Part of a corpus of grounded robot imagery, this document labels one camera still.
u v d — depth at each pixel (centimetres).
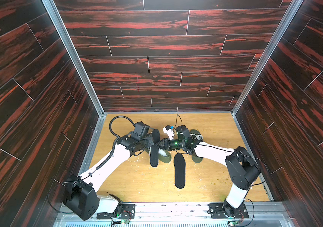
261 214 73
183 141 69
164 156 88
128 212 73
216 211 73
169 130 80
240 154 50
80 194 39
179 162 91
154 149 83
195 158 87
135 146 56
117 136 59
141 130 60
